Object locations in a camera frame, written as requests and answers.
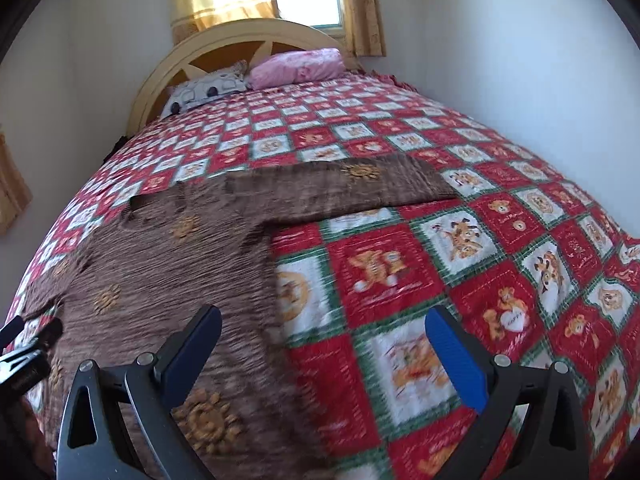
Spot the brown knitted sweater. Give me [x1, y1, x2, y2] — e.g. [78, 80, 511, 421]
[23, 155, 454, 479]

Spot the side window yellow curtain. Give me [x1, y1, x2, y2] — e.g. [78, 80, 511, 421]
[0, 134, 32, 235]

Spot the red patchwork bedspread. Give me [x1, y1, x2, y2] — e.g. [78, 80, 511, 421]
[24, 75, 639, 479]

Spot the white patterned pillow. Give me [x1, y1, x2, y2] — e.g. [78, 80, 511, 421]
[160, 60, 247, 119]

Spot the cream arched headboard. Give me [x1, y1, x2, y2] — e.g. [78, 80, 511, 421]
[126, 18, 361, 138]

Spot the pink pillow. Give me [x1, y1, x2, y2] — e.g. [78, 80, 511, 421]
[248, 48, 346, 90]

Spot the yellow curtain right of window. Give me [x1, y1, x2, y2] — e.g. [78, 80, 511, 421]
[342, 0, 386, 58]

